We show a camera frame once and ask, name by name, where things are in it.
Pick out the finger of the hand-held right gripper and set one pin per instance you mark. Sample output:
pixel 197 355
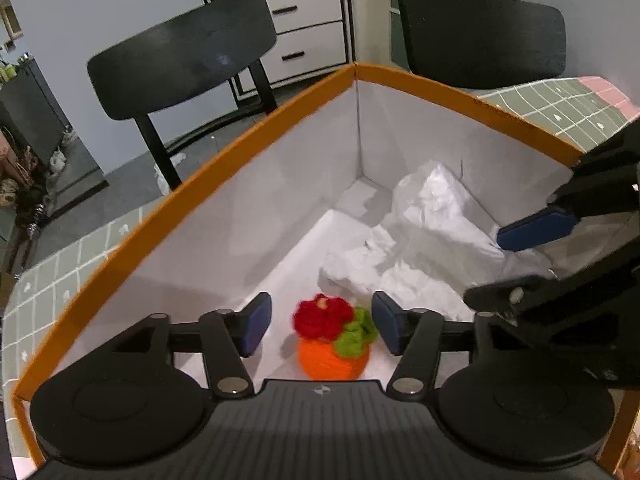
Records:
pixel 530 295
pixel 537 230

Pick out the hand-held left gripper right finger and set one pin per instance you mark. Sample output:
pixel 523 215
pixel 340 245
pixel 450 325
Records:
pixel 387 320

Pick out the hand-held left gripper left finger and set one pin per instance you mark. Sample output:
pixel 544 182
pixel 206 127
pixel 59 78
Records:
pixel 257 322

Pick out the crochet flower pot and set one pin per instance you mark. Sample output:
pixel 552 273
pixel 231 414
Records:
pixel 332 350

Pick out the white tissue paper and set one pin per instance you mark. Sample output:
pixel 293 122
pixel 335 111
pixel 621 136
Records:
pixel 430 240

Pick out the orange cardboard box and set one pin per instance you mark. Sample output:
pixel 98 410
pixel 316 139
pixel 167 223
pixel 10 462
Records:
pixel 200 240

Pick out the black chair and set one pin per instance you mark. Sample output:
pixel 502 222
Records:
pixel 185 55
pixel 480 30

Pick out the white vanity cabinet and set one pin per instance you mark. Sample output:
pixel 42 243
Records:
pixel 305 30

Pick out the black cabinet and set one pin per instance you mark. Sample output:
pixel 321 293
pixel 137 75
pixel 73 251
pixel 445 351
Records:
pixel 30 110

